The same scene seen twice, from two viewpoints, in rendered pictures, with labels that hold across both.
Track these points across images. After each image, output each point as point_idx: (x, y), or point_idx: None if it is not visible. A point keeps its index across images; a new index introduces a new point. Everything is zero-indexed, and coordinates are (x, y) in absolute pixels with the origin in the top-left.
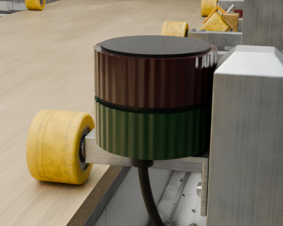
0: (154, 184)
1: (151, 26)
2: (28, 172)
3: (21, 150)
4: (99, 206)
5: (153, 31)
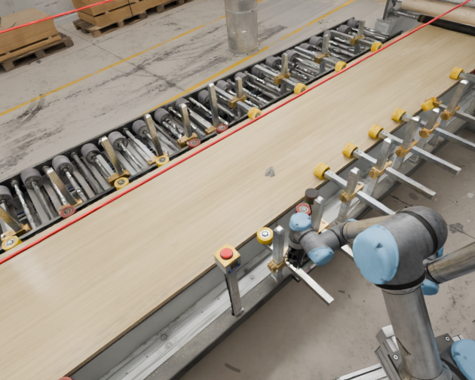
0: (366, 163)
1: (412, 86)
2: None
3: (317, 162)
4: None
5: (409, 93)
